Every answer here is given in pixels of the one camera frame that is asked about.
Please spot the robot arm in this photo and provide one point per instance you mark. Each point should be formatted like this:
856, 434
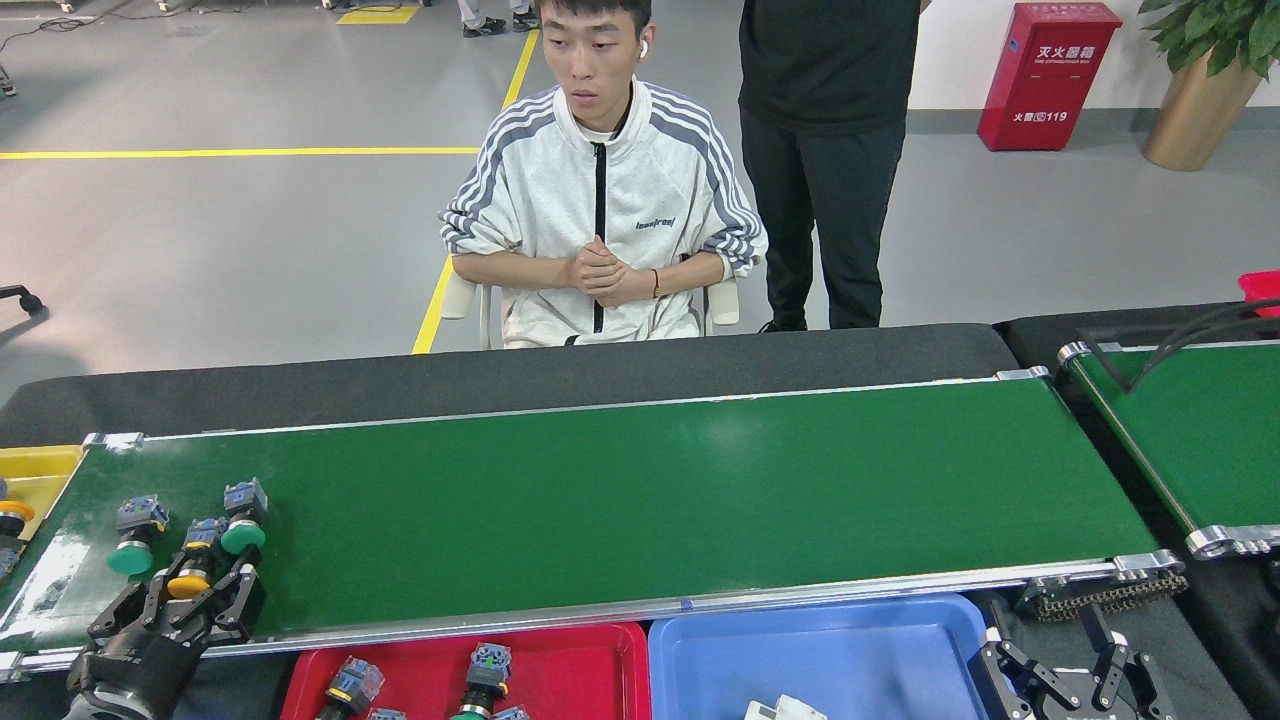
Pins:
90, 712

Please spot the person's right hand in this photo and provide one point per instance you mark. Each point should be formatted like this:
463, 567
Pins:
595, 280

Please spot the black office chair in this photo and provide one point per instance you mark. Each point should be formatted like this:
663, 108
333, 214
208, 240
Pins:
20, 295

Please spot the yellow plastic tray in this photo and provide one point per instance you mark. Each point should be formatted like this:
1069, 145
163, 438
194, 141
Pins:
45, 470

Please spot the blue plastic tray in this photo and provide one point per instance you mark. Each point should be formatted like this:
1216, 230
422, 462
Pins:
820, 660

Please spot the person's left hand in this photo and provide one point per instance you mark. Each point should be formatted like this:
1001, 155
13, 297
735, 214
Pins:
635, 280

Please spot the short green conveyor belt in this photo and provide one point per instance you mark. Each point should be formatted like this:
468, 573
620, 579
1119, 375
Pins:
1210, 440

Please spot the red plastic tray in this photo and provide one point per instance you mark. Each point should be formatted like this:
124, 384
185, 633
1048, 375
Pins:
420, 670

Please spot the white circuit breaker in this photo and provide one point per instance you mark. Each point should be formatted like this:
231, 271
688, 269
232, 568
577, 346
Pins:
785, 710

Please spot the red bin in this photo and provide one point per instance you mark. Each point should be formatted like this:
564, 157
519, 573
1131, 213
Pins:
1262, 290

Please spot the person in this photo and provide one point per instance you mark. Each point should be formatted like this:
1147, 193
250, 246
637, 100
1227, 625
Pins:
820, 150
495, 15
600, 170

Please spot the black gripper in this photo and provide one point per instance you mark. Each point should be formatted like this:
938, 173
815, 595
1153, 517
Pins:
140, 665
1075, 705

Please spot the grey office chair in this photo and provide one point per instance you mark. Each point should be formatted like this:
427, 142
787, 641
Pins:
458, 295

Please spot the potted plant gold pot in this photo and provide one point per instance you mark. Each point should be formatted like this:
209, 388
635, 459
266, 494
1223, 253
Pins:
1200, 110

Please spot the long green conveyor belt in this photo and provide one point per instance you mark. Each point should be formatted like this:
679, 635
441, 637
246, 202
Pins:
650, 500

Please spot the yellow push button switch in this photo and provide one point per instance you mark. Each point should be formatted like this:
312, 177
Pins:
187, 585
15, 510

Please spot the red fire extinguisher box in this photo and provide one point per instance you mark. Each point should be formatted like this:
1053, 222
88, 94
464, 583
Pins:
1050, 80

